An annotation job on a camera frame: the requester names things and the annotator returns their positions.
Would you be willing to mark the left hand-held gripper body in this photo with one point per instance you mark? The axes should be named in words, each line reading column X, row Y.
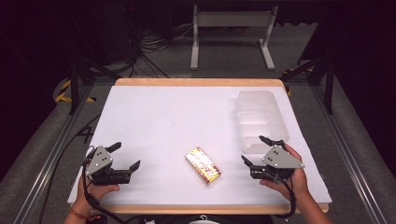
column 99, row 161

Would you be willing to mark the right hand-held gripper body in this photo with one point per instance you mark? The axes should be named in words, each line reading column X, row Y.
column 280, row 159

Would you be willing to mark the clear plastic container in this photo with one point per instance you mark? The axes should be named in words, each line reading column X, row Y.
column 260, row 121

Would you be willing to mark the gold snack packet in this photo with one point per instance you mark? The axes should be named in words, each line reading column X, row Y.
column 203, row 166

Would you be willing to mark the person's left hand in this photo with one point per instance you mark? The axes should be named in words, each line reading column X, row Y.
column 101, row 190

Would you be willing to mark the person's right hand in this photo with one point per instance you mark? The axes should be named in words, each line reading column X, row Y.
column 300, row 182

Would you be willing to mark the white table cover sheet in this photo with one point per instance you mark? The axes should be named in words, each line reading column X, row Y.
column 162, row 124

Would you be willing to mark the yellow black hazard tape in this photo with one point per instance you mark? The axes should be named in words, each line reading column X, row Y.
column 63, row 90
column 288, row 91

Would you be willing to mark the person's dark clothing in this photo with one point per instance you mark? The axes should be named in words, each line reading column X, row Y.
column 236, row 219

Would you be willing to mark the black metal stand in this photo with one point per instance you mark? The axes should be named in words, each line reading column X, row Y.
column 74, row 87
column 329, row 87

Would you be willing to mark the wooden table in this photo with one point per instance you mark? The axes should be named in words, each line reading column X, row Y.
column 199, row 82

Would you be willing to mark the aluminium floor rail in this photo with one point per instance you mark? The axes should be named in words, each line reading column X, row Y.
column 348, row 161
column 53, row 161

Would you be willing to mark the white metal stand frame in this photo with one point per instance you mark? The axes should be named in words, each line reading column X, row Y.
column 233, row 19

